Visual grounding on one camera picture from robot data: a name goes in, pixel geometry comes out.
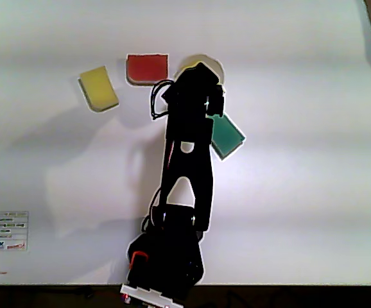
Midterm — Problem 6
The yellow sponge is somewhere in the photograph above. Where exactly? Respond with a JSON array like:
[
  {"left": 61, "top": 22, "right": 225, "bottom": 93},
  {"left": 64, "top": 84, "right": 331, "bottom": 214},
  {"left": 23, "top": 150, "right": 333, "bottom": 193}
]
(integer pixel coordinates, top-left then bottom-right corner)
[{"left": 78, "top": 65, "right": 120, "bottom": 113}]

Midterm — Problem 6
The white paper cup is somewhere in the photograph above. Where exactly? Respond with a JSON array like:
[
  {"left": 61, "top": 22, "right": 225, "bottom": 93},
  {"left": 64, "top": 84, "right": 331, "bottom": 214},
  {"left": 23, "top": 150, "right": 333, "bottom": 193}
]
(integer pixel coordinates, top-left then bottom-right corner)
[{"left": 173, "top": 53, "right": 226, "bottom": 88}]

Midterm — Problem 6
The green sponge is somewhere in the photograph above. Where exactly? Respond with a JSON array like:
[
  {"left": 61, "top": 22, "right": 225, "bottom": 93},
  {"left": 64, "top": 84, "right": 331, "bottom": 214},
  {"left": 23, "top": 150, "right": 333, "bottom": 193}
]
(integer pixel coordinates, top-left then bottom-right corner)
[{"left": 209, "top": 113, "right": 246, "bottom": 161}]

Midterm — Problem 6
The red sponge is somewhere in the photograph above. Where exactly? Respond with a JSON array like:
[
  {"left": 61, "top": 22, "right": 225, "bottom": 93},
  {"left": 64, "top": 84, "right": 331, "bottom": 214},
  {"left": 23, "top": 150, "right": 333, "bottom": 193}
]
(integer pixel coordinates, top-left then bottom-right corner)
[{"left": 125, "top": 53, "right": 169, "bottom": 87}]

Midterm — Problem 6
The white power strip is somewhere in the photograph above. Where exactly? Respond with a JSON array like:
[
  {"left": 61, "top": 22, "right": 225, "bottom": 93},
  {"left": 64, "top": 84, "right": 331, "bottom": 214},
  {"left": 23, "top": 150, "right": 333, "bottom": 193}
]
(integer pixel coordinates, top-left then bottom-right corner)
[{"left": 119, "top": 283, "right": 184, "bottom": 308}]

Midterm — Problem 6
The printed label sticker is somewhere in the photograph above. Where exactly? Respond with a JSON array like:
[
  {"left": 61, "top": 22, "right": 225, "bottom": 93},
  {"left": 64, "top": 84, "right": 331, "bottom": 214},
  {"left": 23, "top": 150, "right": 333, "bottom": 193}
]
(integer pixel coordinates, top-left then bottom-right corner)
[{"left": 0, "top": 210, "right": 30, "bottom": 252}]

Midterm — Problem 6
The thin wrist cable loop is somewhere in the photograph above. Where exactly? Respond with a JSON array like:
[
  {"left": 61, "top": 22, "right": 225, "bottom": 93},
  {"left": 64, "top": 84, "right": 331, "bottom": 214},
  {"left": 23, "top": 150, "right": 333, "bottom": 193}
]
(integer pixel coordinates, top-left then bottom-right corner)
[{"left": 149, "top": 79, "right": 175, "bottom": 121}]

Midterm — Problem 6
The red base cable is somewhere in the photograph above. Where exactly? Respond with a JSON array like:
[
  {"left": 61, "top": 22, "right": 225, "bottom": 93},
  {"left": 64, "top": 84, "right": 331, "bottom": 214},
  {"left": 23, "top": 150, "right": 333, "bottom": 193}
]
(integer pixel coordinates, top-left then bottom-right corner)
[{"left": 128, "top": 250, "right": 150, "bottom": 270}]

